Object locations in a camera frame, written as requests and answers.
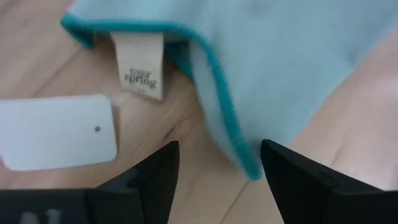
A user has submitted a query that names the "light blue teal-edged towel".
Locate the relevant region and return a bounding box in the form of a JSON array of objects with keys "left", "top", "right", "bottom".
[{"left": 60, "top": 0, "right": 398, "bottom": 182}]

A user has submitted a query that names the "white paper tag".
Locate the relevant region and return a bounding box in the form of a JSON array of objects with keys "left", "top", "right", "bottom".
[{"left": 0, "top": 94, "right": 119, "bottom": 172}]

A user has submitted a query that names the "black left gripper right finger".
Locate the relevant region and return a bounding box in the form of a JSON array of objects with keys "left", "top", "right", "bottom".
[{"left": 260, "top": 139, "right": 398, "bottom": 224}]

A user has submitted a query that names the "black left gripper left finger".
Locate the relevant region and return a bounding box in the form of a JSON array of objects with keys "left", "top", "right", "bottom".
[{"left": 85, "top": 140, "right": 180, "bottom": 224}]

